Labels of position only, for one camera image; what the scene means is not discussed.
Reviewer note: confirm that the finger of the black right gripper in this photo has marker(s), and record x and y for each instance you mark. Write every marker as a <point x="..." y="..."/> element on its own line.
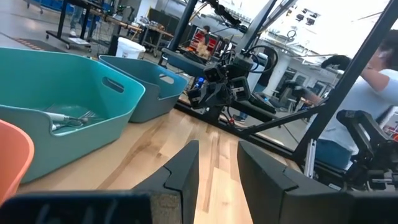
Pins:
<point x="200" y="98"/>
<point x="220" y="95"/>

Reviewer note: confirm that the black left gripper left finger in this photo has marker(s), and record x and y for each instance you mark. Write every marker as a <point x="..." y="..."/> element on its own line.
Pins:
<point x="177" y="186"/>

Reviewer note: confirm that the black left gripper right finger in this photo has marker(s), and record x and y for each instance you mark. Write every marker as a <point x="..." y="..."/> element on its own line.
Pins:
<point x="270" y="193"/>

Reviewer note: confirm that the black spare robot arm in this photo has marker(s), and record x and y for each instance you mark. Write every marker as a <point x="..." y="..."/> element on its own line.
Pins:
<point x="363" y="137"/>

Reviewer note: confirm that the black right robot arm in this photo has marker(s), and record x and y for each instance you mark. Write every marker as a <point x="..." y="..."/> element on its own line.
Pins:
<point x="258" y="109"/>

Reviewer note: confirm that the grey desk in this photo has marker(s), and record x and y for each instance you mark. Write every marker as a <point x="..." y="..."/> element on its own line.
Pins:
<point x="183" y="63"/>

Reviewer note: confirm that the red tool cabinet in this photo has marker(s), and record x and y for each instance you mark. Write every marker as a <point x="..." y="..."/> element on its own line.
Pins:
<point x="214" y="42"/>

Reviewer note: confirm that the blue-grey plastic bin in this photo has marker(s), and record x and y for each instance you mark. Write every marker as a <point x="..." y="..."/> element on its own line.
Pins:
<point x="149" y="102"/>

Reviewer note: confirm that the person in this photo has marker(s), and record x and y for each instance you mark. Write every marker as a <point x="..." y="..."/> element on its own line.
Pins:
<point x="367" y="99"/>
<point x="206" y="31"/>
<point x="75" y="18"/>

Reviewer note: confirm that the white bucket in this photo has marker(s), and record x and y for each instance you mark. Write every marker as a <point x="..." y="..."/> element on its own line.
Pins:
<point x="129" y="49"/>

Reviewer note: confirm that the green plastic bin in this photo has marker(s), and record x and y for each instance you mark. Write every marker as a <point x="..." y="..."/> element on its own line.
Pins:
<point x="77" y="149"/>

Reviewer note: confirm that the black rolling table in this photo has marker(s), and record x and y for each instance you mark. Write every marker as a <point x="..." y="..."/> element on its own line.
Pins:
<point x="63" y="21"/>

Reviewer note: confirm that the orange plastic bin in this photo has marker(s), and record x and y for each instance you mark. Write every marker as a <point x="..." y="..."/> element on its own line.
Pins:
<point x="12" y="155"/>

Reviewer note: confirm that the dark striped floor mat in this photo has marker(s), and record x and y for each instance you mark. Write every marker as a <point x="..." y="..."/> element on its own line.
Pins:
<point x="37" y="45"/>

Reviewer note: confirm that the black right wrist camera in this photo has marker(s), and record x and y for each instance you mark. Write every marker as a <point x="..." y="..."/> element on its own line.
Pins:
<point x="214" y="74"/>

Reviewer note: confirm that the black aluminium rig frame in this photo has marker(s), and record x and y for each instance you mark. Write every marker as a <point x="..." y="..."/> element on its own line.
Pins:
<point x="345" y="81"/>

